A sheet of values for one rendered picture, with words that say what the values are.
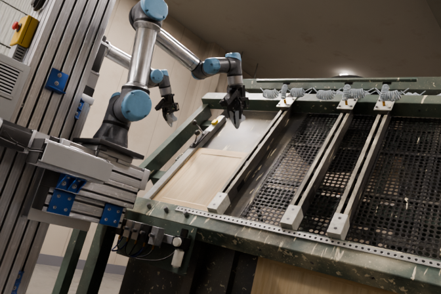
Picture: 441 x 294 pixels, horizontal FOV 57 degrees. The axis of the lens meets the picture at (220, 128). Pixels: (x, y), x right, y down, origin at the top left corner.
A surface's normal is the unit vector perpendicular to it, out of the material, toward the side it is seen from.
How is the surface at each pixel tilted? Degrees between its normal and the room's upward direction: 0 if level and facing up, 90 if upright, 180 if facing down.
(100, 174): 90
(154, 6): 82
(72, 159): 90
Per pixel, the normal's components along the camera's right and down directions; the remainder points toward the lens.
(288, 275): -0.50, -0.35
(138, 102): 0.54, 0.04
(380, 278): -0.49, 0.55
